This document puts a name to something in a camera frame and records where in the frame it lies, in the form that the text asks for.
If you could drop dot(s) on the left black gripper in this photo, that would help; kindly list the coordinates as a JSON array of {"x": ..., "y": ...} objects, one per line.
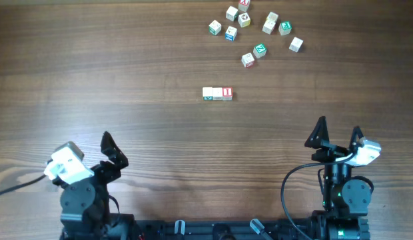
[{"x": 109, "y": 173}]

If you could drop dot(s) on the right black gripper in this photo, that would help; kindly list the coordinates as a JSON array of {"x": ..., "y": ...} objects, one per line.
[{"x": 330, "y": 150}]

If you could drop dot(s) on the green bottomed white block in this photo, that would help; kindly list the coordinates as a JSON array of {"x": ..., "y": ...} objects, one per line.
[{"x": 207, "y": 93}]

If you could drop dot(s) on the red I letter block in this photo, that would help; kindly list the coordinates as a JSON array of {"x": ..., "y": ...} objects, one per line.
[{"x": 227, "y": 93}]

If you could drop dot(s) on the white Y letter block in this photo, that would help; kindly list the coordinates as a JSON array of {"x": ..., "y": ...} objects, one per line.
[{"x": 217, "y": 94}]

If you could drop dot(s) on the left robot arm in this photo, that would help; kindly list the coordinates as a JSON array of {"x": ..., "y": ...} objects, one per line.
[{"x": 85, "y": 203}]

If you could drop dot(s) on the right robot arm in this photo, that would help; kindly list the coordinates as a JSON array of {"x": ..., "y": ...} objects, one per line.
[{"x": 345, "y": 197}]

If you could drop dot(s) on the plain white right block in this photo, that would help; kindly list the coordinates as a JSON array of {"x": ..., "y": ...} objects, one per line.
[{"x": 296, "y": 44}]

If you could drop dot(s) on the plain white block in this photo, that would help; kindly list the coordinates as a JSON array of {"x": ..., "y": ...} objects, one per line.
[
  {"x": 232, "y": 13},
  {"x": 296, "y": 44}
]

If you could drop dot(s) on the green Z letter block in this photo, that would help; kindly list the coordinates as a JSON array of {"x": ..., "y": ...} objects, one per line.
[{"x": 259, "y": 50}]

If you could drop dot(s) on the red bottomed picture block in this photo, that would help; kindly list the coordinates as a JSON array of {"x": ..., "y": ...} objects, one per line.
[{"x": 248, "y": 60}]

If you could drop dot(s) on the green J letter block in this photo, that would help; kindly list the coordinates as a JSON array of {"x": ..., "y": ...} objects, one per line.
[{"x": 285, "y": 28}]

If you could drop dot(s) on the white block beside tan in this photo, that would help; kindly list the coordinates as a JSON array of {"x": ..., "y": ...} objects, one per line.
[{"x": 269, "y": 26}]

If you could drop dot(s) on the tan wooden block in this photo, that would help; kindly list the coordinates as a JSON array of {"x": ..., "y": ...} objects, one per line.
[{"x": 272, "y": 17}]

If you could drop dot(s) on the blue edged picture block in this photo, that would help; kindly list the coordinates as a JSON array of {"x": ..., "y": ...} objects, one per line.
[{"x": 230, "y": 33}]

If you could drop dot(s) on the yellow edged picture block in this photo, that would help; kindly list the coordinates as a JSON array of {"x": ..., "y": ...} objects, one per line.
[{"x": 244, "y": 20}]

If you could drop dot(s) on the green edged picture block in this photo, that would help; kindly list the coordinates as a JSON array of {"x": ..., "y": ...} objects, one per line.
[{"x": 214, "y": 27}]

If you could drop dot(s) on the plain white top block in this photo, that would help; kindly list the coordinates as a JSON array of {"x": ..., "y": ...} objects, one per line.
[{"x": 232, "y": 13}]

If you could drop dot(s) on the red X letter block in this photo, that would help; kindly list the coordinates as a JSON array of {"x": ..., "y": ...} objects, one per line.
[{"x": 243, "y": 5}]

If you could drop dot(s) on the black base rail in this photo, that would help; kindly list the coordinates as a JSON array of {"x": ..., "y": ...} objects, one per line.
[{"x": 279, "y": 229}]

